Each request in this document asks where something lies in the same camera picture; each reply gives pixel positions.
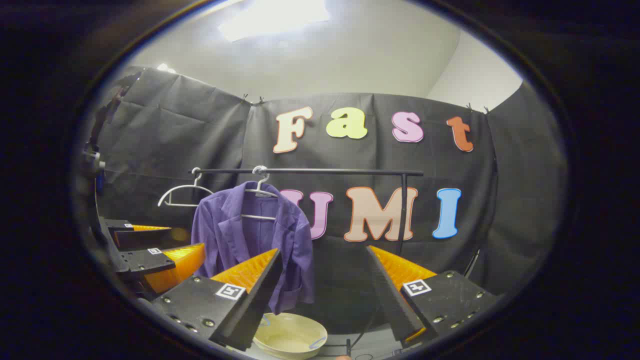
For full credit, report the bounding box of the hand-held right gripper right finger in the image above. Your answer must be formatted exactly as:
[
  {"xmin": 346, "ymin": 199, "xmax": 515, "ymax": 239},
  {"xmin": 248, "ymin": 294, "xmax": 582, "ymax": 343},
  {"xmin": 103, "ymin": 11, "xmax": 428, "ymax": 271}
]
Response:
[{"xmin": 366, "ymin": 245, "xmax": 501, "ymax": 349}]

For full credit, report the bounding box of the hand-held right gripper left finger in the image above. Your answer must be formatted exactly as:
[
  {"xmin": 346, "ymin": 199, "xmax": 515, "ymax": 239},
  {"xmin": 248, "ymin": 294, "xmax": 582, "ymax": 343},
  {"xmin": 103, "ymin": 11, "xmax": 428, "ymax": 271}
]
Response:
[{"xmin": 151, "ymin": 247, "xmax": 284, "ymax": 352}]

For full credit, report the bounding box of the black floor cable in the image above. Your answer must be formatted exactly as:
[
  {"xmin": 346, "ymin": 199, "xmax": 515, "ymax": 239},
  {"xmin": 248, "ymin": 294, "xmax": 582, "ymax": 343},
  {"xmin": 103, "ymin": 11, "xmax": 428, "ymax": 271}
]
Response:
[{"xmin": 349, "ymin": 306, "xmax": 382, "ymax": 352}]

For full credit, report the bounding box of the white clothes hanger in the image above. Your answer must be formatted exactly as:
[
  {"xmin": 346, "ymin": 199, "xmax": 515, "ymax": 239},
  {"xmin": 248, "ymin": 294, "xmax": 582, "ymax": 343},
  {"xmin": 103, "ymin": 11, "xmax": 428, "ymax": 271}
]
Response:
[
  {"xmin": 157, "ymin": 167, "xmax": 215, "ymax": 208},
  {"xmin": 241, "ymin": 165, "xmax": 280, "ymax": 222}
]

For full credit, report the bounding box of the cream laundry hamper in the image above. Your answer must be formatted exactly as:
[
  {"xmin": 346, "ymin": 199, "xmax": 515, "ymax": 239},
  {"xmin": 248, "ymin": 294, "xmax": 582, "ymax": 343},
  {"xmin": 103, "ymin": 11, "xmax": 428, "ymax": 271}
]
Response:
[{"xmin": 252, "ymin": 312, "xmax": 329, "ymax": 360}]

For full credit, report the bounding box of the purple knit shirt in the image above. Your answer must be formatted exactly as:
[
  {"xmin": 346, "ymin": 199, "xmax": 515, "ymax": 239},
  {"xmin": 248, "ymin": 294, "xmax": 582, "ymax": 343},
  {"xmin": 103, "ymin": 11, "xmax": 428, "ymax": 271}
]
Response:
[{"xmin": 191, "ymin": 181, "xmax": 316, "ymax": 316}]

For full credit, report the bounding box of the black clothes rack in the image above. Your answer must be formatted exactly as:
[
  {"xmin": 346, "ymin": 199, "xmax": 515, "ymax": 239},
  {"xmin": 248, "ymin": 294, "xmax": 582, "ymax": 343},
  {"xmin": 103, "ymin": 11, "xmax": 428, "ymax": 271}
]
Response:
[{"xmin": 189, "ymin": 167, "xmax": 425, "ymax": 257}]

